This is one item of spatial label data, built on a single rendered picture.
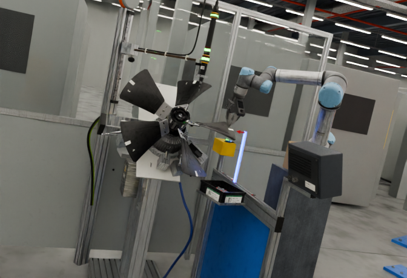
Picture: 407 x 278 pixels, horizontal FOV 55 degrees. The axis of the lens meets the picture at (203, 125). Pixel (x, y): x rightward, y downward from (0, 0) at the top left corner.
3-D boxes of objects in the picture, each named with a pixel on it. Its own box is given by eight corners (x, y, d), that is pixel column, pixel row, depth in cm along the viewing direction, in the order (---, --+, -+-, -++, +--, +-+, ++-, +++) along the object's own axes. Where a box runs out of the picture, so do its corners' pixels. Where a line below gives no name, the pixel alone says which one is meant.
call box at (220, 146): (211, 151, 276) (214, 137, 275) (224, 153, 279) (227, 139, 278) (219, 157, 261) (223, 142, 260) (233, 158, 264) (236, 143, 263)
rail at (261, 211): (211, 178, 276) (213, 168, 276) (216, 179, 278) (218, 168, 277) (274, 232, 192) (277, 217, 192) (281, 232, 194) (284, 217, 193)
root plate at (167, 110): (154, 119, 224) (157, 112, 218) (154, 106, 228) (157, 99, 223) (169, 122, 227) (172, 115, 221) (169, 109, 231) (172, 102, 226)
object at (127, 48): (119, 53, 260) (121, 40, 259) (126, 55, 266) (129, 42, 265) (129, 55, 254) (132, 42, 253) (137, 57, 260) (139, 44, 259)
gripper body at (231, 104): (235, 109, 238) (242, 91, 234) (240, 115, 231) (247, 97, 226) (224, 107, 235) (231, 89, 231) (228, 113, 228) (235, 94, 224)
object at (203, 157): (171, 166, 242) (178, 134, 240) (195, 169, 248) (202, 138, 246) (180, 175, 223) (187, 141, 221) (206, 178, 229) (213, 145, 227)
